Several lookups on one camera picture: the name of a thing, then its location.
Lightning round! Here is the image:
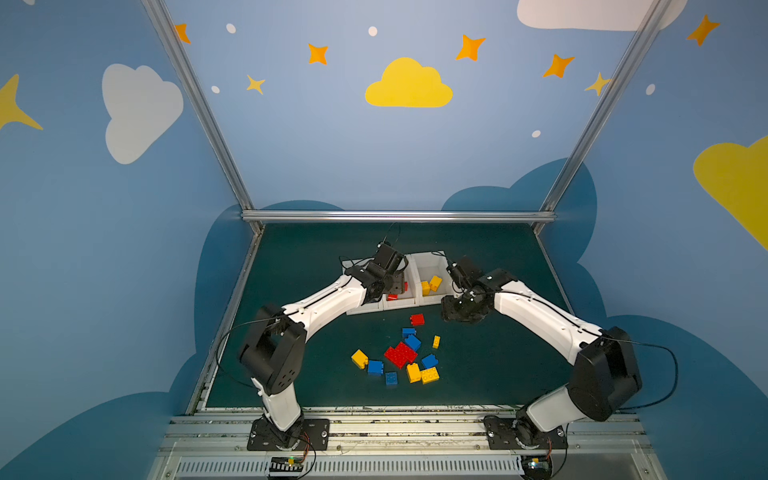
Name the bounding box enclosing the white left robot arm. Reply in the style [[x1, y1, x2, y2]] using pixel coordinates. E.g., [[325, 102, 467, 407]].
[[238, 267, 403, 438]]

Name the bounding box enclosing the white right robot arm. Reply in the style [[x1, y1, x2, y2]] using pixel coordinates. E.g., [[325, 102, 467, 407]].
[[441, 263, 642, 445]]

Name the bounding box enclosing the white left plastic bin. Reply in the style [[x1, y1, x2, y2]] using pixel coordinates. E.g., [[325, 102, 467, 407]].
[[340, 257, 385, 315]]

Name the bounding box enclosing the white middle plastic bin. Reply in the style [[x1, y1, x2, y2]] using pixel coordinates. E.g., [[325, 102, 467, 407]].
[[381, 254, 423, 310]]

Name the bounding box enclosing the green table mat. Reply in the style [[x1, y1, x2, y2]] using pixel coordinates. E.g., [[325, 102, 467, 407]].
[[208, 222, 593, 408]]

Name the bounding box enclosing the large red lego brick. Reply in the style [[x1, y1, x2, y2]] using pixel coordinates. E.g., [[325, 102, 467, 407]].
[[384, 342, 418, 369]]

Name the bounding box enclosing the yellow wide lego brick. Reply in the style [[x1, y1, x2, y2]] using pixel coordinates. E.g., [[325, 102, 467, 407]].
[[420, 367, 440, 384]]

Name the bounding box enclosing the yellow lego brick bottom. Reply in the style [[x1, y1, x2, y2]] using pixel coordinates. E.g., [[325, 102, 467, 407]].
[[406, 363, 422, 383]]

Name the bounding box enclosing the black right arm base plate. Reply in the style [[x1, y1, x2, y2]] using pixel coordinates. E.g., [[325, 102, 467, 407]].
[[482, 415, 568, 450]]

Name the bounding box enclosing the aluminium back frame rail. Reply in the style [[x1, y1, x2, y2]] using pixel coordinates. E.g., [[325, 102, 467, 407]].
[[241, 210, 556, 223]]

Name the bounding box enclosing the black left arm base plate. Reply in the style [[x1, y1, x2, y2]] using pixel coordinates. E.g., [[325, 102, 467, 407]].
[[246, 417, 330, 451]]

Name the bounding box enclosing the aluminium left frame post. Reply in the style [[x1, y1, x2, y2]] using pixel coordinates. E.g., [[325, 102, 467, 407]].
[[141, 0, 253, 214]]

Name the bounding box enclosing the aluminium frame post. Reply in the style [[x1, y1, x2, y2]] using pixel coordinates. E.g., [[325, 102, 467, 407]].
[[141, 0, 253, 214], [532, 0, 672, 236]]

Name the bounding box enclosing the aluminium front rail bed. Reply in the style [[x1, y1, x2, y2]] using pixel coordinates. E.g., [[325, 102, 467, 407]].
[[148, 405, 666, 479]]

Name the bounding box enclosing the aluminium right frame post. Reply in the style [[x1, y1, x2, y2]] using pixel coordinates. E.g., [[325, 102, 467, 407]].
[[532, 0, 672, 236]]

